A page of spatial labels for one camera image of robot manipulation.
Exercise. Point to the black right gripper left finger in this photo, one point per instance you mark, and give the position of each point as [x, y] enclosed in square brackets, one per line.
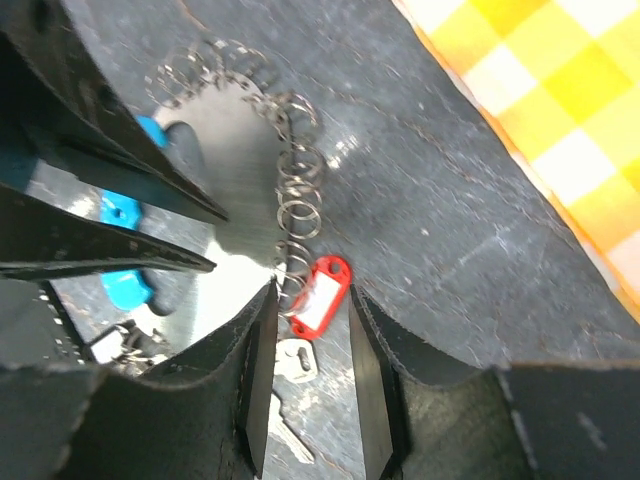
[213, 425]

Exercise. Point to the metal key organizer blue handle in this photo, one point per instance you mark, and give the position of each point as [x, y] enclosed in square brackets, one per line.
[257, 157]

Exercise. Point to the orange white checkered cloth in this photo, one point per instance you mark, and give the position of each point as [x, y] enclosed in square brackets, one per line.
[558, 82]

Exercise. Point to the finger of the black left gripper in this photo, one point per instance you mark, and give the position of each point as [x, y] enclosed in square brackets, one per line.
[54, 91]
[42, 242]

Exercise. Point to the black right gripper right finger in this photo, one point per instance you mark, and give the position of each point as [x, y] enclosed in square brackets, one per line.
[422, 413]

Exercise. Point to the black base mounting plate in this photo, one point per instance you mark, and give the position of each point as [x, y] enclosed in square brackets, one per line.
[36, 330]

